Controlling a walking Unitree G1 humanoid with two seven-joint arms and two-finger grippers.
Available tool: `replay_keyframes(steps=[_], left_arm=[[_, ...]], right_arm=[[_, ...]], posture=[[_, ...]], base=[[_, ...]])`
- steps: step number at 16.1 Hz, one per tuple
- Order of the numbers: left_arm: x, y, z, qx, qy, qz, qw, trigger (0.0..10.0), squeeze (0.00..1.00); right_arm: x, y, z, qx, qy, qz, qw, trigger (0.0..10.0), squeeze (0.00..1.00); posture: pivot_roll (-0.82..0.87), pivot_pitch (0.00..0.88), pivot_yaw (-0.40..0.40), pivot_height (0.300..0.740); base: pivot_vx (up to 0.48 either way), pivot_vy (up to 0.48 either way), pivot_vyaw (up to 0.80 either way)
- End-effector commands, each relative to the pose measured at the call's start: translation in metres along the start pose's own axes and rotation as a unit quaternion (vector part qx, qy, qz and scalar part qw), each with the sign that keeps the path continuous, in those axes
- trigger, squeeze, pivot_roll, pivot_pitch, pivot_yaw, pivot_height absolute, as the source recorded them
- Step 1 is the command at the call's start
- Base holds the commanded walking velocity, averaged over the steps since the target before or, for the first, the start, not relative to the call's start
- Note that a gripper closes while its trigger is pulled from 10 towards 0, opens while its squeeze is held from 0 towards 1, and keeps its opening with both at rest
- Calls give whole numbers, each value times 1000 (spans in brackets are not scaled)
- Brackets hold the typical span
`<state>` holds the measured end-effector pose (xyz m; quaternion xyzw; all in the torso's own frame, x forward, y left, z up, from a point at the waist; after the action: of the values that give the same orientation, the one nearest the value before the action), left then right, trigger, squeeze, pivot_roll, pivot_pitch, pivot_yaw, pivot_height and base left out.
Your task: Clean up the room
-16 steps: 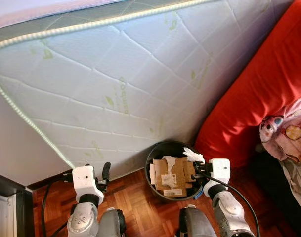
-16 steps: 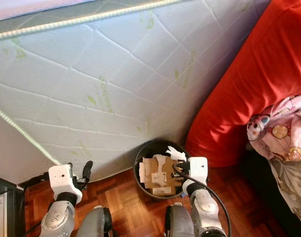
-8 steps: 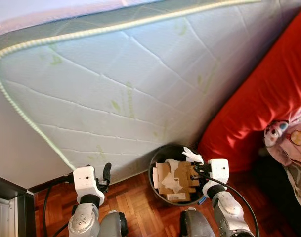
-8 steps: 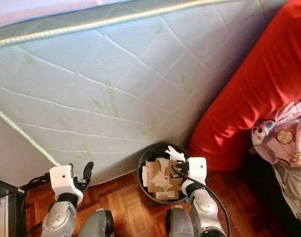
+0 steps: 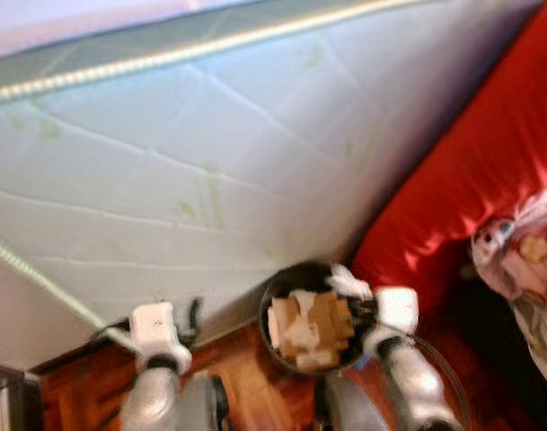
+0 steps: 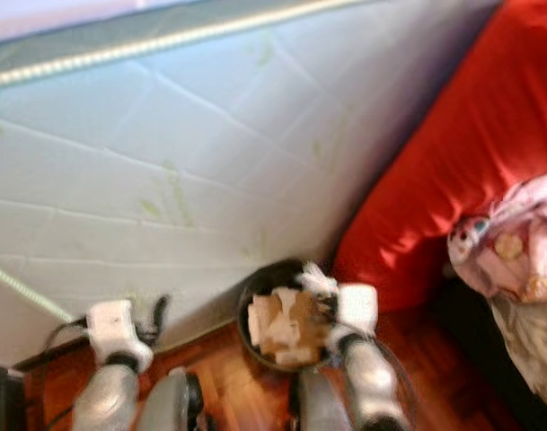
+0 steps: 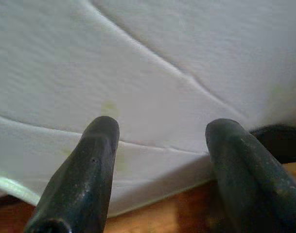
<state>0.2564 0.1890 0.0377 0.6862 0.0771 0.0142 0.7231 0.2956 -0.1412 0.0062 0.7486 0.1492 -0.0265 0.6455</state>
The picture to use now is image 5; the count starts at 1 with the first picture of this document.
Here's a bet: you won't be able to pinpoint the white quilted mattress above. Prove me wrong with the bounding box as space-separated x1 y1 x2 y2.
0 0 547 369

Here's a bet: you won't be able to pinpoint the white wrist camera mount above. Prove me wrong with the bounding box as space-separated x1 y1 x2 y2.
129 303 191 369
376 287 420 338

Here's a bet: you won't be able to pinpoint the grey left robot leg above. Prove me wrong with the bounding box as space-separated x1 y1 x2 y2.
170 373 231 431

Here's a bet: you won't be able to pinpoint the brown cardboard scraps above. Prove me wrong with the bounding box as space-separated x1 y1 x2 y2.
267 289 355 371

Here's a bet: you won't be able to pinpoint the grey robot leg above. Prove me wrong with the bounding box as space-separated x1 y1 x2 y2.
170 373 231 431
313 375 391 431

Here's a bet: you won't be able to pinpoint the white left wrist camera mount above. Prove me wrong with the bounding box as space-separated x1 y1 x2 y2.
129 303 191 369

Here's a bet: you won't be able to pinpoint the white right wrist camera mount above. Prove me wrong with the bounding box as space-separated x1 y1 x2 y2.
376 287 420 338

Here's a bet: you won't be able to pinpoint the black round bin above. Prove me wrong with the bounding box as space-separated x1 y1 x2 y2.
258 260 377 376

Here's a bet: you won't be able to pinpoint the pink cartoon blanket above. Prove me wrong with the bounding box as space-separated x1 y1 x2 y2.
471 184 547 306

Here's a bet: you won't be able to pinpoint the bed with beige floral sheet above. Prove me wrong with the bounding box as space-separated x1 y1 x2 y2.
511 296 547 396

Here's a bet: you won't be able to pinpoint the red pillow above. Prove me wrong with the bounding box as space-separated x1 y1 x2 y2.
349 0 547 293

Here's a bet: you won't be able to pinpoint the grey right robot leg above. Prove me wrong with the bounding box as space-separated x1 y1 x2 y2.
313 375 391 431

